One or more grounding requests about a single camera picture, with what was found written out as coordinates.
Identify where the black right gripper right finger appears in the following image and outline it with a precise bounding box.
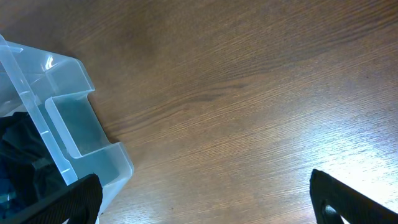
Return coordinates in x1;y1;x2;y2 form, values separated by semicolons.
310;169;397;224

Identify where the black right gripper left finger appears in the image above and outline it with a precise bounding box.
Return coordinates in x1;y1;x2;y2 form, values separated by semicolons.
1;174;103;224

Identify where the dark navy garment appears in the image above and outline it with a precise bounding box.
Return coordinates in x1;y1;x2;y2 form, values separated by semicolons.
1;112;66;211

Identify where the teal blue garment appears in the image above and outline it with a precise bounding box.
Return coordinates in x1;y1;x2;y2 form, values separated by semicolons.
1;163;20;220

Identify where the clear plastic storage container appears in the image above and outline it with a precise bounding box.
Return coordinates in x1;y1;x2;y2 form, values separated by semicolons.
1;40;134;223

